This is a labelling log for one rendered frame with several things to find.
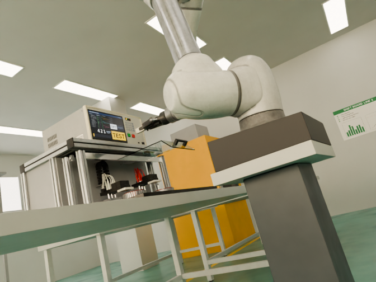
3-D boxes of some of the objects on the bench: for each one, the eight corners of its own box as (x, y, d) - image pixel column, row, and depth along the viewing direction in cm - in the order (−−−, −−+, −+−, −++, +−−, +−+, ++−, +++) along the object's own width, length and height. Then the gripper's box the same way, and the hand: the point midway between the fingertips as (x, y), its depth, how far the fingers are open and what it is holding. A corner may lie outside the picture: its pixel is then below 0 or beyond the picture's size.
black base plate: (217, 189, 167) (216, 185, 168) (144, 198, 113) (143, 192, 114) (154, 208, 189) (153, 205, 190) (67, 224, 135) (66, 219, 136)
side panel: (67, 224, 136) (57, 158, 144) (61, 225, 134) (52, 157, 142) (33, 235, 149) (26, 174, 157) (27, 236, 147) (20, 174, 155)
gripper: (163, 120, 154) (129, 136, 165) (177, 124, 165) (144, 139, 176) (159, 107, 156) (127, 124, 167) (173, 112, 167) (142, 127, 178)
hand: (140, 129), depth 170 cm, fingers closed
